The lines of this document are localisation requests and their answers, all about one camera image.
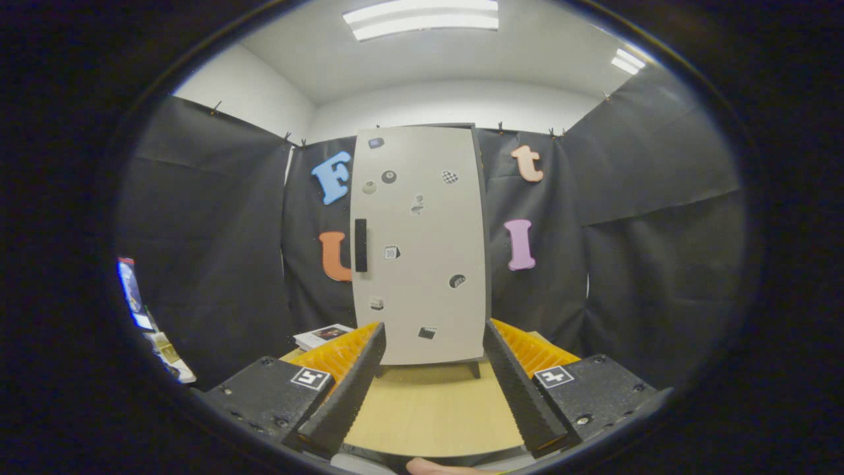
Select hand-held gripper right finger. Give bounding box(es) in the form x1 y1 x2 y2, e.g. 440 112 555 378
483 319 675 459

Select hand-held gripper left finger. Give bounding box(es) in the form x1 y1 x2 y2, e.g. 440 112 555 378
198 321 386 459

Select grey shoe cabinet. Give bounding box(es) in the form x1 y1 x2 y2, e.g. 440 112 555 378
353 122 494 380

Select grey shoe cabinet door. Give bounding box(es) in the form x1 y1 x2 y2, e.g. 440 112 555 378
349 125 490 365

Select pale cluttered items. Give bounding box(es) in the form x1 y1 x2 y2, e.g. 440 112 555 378
144 330 197 385

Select black backdrop cloth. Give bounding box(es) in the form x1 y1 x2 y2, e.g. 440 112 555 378
115 63 749 390

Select blue and white poster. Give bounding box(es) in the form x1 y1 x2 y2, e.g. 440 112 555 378
117 257 156 331

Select small ceiling light panel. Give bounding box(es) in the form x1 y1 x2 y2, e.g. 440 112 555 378
611 47 647 75

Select large ceiling light panel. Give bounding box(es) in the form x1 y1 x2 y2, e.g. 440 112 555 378
342 0 500 42

